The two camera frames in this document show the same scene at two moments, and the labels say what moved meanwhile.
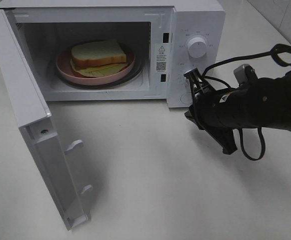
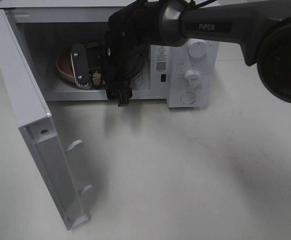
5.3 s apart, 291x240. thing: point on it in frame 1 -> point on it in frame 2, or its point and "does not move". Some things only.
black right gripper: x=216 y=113 -> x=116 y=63
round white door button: x=186 y=98 does not move
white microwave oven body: x=120 y=50 does not move
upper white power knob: x=197 y=47 does not move
